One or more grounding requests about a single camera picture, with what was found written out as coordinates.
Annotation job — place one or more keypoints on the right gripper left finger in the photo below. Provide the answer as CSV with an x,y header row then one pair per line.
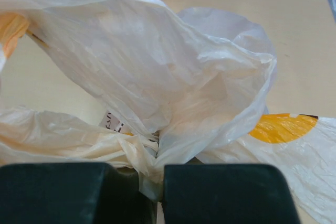
x,y
73,193

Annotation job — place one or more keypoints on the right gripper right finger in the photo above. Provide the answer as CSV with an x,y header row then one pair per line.
x,y
232,193

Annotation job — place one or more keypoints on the translucent banana-print plastic bag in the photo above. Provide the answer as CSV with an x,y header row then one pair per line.
x,y
183,94

